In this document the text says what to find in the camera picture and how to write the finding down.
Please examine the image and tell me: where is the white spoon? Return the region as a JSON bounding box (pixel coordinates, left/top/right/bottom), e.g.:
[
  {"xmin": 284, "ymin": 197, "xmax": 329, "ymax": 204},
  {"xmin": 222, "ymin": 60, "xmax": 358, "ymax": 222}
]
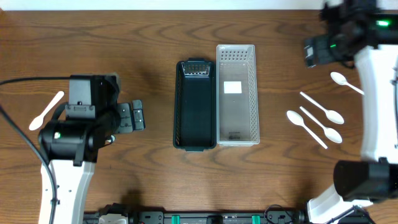
[
  {"xmin": 286, "ymin": 110, "xmax": 328, "ymax": 149},
  {"xmin": 300, "ymin": 91, "xmax": 345, "ymax": 124},
  {"xmin": 29, "ymin": 91, "xmax": 65, "ymax": 131},
  {"xmin": 330, "ymin": 72, "xmax": 364, "ymax": 95},
  {"xmin": 300, "ymin": 106, "xmax": 343, "ymax": 144}
]

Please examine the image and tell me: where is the white label in basket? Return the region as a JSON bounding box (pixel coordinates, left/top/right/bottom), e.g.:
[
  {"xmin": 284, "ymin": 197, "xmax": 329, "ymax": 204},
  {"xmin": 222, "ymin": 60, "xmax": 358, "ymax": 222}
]
[{"xmin": 223, "ymin": 82, "xmax": 242, "ymax": 94}]

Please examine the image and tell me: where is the clear white perforated basket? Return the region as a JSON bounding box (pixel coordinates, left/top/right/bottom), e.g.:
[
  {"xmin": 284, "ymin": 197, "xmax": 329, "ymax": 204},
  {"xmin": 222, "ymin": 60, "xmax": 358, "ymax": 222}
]
[{"xmin": 216, "ymin": 44, "xmax": 260, "ymax": 147}]

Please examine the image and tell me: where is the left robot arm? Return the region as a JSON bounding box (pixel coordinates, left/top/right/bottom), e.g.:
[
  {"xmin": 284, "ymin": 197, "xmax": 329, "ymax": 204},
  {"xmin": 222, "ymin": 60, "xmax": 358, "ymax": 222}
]
[{"xmin": 39, "ymin": 100, "xmax": 145, "ymax": 223}]

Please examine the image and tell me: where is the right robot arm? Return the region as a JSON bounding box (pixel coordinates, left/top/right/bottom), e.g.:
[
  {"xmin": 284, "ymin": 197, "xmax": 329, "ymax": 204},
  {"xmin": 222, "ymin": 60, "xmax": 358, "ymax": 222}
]
[{"xmin": 304, "ymin": 1, "xmax": 397, "ymax": 223}]

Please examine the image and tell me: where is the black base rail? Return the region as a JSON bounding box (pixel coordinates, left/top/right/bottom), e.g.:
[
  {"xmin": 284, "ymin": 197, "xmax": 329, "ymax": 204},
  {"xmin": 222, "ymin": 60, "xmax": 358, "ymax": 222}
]
[{"xmin": 82, "ymin": 203, "xmax": 310, "ymax": 224}]

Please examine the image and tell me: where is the dark green plastic basket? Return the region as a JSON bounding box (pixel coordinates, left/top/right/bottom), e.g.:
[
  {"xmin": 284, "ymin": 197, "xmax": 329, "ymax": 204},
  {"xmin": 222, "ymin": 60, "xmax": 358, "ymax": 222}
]
[{"xmin": 173, "ymin": 58, "xmax": 216, "ymax": 152}]

